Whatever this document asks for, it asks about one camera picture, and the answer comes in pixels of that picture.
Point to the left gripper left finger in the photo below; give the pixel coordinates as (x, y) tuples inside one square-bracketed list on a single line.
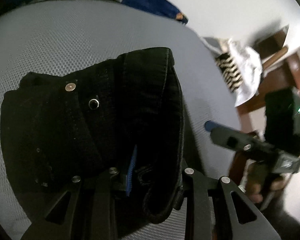
[(76, 193)]

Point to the person's right hand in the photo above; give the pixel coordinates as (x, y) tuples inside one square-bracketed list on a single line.
[(253, 186)]

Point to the brown wooden furniture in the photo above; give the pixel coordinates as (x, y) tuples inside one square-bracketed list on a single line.
[(279, 72)]

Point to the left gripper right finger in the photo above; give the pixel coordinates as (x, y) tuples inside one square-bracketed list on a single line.
[(218, 209)]

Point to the black pants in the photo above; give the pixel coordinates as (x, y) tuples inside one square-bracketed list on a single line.
[(134, 100)]

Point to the white patterned cloth pile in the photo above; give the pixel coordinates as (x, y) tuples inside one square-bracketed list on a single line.
[(248, 61)]

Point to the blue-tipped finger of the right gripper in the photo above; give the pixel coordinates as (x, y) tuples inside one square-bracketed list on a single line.
[(210, 125)]

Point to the black white zigzag cloth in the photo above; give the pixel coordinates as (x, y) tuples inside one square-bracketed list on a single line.
[(230, 71)]

